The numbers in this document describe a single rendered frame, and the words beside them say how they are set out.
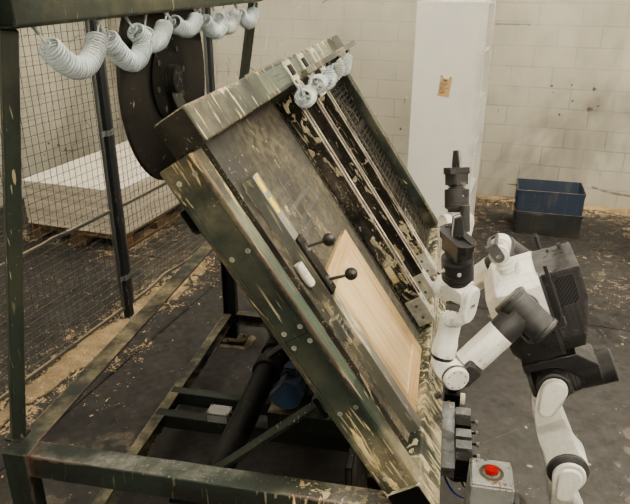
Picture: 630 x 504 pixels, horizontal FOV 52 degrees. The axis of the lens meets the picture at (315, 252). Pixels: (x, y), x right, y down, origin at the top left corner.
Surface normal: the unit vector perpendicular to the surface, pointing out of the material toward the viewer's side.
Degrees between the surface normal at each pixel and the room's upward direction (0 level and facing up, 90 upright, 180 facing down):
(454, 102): 90
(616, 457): 0
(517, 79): 90
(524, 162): 90
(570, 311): 90
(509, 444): 0
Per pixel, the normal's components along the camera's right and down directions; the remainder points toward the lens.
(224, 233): -0.20, 0.38
